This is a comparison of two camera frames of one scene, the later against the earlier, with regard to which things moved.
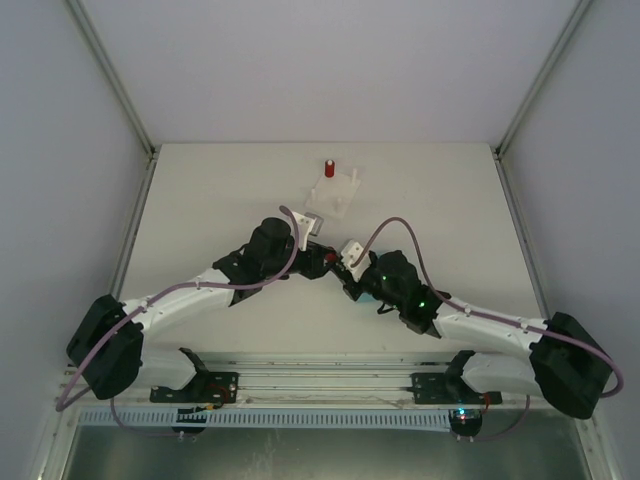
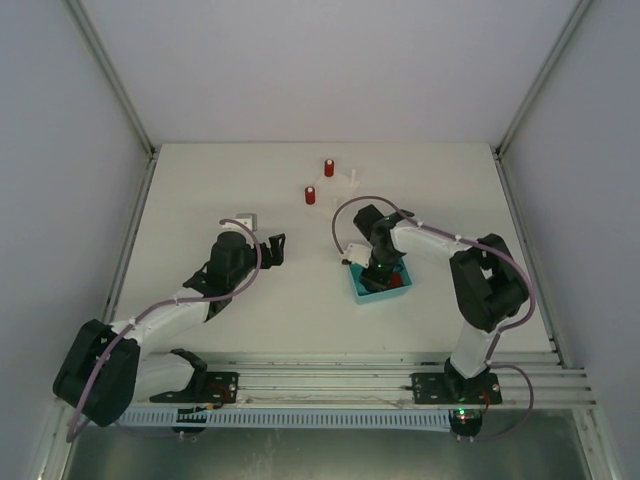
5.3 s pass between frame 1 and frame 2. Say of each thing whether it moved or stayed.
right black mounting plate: stayed
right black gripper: moved
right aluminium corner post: stayed
